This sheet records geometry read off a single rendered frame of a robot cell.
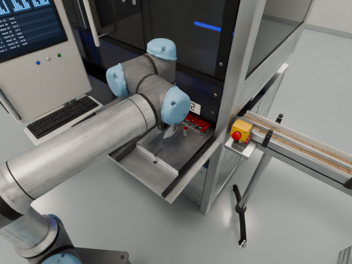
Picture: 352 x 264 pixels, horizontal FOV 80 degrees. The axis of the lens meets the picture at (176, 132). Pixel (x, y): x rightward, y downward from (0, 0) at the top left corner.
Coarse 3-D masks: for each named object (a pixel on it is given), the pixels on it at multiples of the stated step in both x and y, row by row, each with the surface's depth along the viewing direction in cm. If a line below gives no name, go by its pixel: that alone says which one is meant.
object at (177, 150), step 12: (180, 132) 110; (192, 132) 110; (144, 144) 104; (156, 144) 104; (168, 144) 104; (180, 144) 104; (192, 144) 104; (204, 144) 101; (168, 156) 99; (180, 156) 99; (192, 156) 95; (168, 168) 94; (180, 168) 91
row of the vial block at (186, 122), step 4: (184, 120) 113; (188, 120) 111; (184, 124) 114; (188, 124) 112; (192, 124) 109; (196, 124) 108; (200, 124) 108; (192, 128) 111; (196, 128) 109; (200, 128) 107; (204, 128) 105; (204, 132) 107
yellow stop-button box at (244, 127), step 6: (240, 120) 94; (246, 120) 94; (234, 126) 92; (240, 126) 92; (246, 126) 92; (252, 126) 94; (240, 132) 92; (246, 132) 90; (240, 138) 94; (246, 138) 95
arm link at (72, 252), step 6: (66, 246) 63; (72, 246) 65; (54, 252) 60; (60, 252) 60; (66, 252) 61; (72, 252) 63; (42, 258) 59; (48, 258) 57; (54, 258) 58; (60, 258) 58; (66, 258) 58; (72, 258) 58; (78, 258) 63
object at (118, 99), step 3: (126, 96) 130; (129, 96) 131; (117, 99) 125; (120, 99) 127; (123, 99) 129; (111, 102) 122; (114, 102) 124; (117, 102) 126; (105, 105) 120; (108, 105) 122; (111, 105) 124; (102, 108) 119; (105, 108) 121; (96, 111) 117; (99, 111) 118; (102, 111) 120
